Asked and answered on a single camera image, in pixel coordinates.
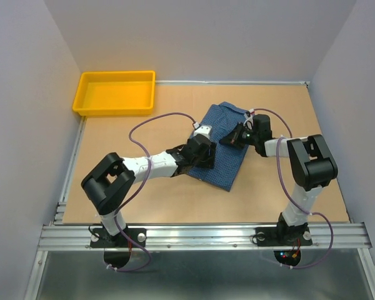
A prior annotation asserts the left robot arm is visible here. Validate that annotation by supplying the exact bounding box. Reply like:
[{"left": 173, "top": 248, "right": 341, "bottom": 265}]
[{"left": 81, "top": 134, "right": 216, "bottom": 246}]

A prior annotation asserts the blue plaid long sleeve shirt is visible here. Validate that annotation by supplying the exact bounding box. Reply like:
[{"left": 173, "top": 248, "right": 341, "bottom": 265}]
[{"left": 188, "top": 102, "right": 248, "bottom": 192}]

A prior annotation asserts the yellow plastic bin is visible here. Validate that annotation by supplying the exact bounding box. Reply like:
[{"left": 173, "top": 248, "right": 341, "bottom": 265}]
[{"left": 72, "top": 71, "right": 156, "bottom": 117}]

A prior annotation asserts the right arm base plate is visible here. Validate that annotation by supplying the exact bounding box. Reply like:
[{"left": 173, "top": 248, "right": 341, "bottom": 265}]
[{"left": 253, "top": 226, "right": 313, "bottom": 247}]

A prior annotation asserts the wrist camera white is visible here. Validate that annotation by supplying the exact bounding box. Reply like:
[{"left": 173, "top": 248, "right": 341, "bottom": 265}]
[
  {"left": 191, "top": 122, "right": 212, "bottom": 139},
  {"left": 243, "top": 109, "right": 255, "bottom": 129}
]

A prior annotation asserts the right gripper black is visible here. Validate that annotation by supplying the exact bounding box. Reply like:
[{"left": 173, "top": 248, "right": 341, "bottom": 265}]
[{"left": 218, "top": 121, "right": 259, "bottom": 149}]

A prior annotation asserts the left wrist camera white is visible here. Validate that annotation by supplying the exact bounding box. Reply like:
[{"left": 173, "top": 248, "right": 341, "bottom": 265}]
[{"left": 191, "top": 122, "right": 212, "bottom": 139}]

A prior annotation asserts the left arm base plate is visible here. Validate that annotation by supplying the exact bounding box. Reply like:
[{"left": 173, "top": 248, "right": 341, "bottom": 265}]
[{"left": 89, "top": 227, "right": 146, "bottom": 249}]

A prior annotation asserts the aluminium mounting rail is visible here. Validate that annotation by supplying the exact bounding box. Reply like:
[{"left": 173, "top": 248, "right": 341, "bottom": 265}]
[{"left": 37, "top": 202, "right": 372, "bottom": 252}]

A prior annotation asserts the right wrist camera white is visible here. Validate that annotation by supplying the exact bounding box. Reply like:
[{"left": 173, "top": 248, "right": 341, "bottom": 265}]
[{"left": 243, "top": 109, "right": 255, "bottom": 129}]

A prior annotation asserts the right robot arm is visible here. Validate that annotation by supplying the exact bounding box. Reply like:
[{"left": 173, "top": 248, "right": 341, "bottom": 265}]
[{"left": 219, "top": 112, "right": 338, "bottom": 246}]

